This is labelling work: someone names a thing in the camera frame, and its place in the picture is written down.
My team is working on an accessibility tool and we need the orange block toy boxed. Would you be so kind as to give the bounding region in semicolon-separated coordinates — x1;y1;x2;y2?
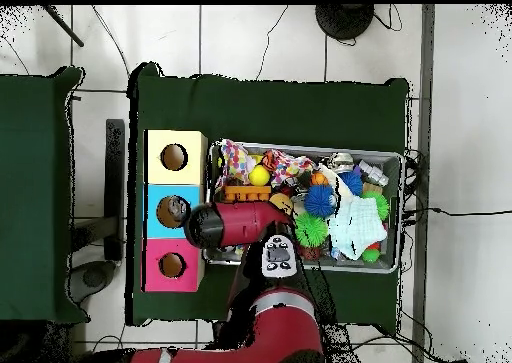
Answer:
221;185;272;203

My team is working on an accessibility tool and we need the black upright stand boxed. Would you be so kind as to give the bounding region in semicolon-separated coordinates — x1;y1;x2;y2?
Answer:
71;118;126;262

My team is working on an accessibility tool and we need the black round stand base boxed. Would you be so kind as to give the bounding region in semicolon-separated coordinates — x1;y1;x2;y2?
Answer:
314;4;376;41

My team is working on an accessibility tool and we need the wooden three-hole box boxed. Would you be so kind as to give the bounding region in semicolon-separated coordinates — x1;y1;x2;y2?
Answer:
142;129;209;293

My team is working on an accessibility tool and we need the black tripod leg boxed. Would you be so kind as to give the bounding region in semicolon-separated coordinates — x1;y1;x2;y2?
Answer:
41;4;86;48

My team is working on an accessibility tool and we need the black power cable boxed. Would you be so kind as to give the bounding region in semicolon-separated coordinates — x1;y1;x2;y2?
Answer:
401;205;512;220

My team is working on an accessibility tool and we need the green spiky ball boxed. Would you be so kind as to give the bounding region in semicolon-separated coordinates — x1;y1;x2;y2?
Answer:
361;190;390;221
294;212;330;247

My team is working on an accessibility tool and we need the silver wire mesh bin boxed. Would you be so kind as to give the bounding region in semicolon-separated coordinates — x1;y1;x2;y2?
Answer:
202;140;405;275

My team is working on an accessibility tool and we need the crushed cream can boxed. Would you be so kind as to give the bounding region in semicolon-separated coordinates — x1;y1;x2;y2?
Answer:
327;152;355;172

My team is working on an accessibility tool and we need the polka dot cloth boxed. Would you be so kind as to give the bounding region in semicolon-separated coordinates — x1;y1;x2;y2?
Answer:
263;149;315;188
215;139;257;189

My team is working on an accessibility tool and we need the dark green table cloth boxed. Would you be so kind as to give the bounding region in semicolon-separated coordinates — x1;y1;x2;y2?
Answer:
0;65;90;325
125;61;411;334

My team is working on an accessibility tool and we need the blue spiky ball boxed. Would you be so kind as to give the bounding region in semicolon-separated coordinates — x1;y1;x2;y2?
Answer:
303;184;336;218
339;171;364;196

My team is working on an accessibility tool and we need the thin black cable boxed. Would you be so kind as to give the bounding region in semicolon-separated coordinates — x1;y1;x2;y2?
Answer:
90;4;131;78
255;4;290;82

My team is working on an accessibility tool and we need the yellow ball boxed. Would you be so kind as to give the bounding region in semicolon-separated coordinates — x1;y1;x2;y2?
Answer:
248;164;272;187

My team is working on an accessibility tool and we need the grey oval floor object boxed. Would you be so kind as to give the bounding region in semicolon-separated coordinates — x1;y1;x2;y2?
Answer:
65;259;118;305

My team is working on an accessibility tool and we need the grey floor cable cover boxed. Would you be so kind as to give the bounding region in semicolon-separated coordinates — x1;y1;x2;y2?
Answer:
411;4;436;363

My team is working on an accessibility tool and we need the mint green muslin cloth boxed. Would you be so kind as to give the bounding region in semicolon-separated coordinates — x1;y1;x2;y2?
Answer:
327;196;388;261

